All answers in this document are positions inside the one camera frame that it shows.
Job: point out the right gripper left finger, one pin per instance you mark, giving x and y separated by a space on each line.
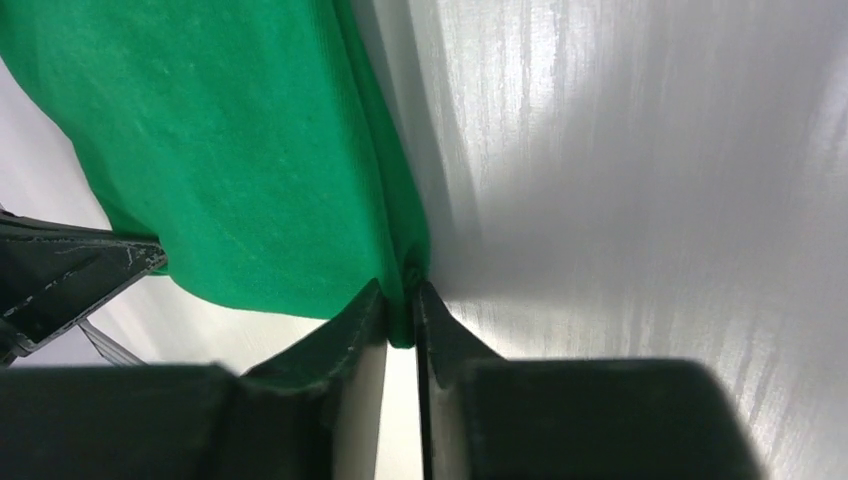
310 412

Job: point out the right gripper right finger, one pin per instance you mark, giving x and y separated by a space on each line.
487 417

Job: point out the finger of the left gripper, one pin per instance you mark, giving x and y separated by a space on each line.
54 276

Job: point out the green t shirt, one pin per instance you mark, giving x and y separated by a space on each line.
251 138

